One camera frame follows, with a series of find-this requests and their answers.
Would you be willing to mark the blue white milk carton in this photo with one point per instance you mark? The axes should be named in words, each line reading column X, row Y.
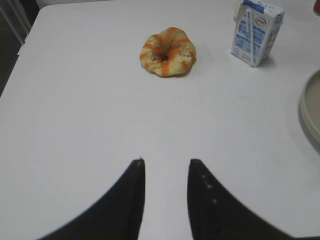
column 257, row 25

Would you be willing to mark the grey round plate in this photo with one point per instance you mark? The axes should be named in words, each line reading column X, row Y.
column 309, row 109

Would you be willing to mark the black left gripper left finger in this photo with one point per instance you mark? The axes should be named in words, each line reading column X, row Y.
column 117, row 215

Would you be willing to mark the white chair frame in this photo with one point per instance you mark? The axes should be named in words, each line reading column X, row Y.
column 16, row 16

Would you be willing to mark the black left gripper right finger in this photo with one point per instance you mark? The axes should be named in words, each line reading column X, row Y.
column 215, row 214

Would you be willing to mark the orange striped bagel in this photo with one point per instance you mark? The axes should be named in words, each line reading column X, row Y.
column 168, row 53

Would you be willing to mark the red object at corner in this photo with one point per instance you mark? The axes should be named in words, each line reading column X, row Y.
column 316, row 7

